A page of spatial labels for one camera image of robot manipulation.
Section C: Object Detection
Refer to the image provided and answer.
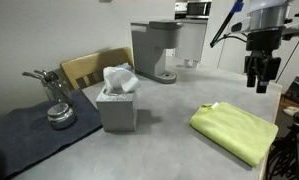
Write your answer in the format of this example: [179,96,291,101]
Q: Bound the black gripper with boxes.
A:
[244,27,286,94]

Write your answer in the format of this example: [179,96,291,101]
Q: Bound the yellow microfiber towel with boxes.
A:
[188,101,279,168]

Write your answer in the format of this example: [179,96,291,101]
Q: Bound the white kitchen cabinet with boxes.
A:
[173,18,210,64]

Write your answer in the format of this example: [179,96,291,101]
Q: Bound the black microwave oven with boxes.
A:
[185,0,213,20]

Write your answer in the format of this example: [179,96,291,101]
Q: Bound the grey pod coffee maker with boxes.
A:
[130,19,184,84]

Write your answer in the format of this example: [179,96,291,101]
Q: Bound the light blue package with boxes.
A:
[117,62,133,73]

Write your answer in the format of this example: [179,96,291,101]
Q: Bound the grey tissue box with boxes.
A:
[95,63,143,133]

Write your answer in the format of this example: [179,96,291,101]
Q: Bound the wooden chair back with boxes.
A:
[59,46,136,91]

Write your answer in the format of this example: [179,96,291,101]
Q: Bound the clear glass jar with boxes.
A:
[40,74,75,108]

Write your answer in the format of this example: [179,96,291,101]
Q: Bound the round silver metal container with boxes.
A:
[47,102,77,131]

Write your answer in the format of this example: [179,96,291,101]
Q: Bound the metal utensils in jar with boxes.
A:
[21,69,61,88]

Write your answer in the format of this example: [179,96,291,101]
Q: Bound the dark blue cloth mat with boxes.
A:
[0,88,103,179]

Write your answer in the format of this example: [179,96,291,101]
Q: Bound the wrist camera mount plate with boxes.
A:
[282,16,299,42]

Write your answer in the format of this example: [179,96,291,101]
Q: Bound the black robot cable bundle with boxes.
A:
[209,0,248,49]

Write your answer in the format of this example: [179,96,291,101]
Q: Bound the black tangled floor cables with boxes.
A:
[266,131,299,180]

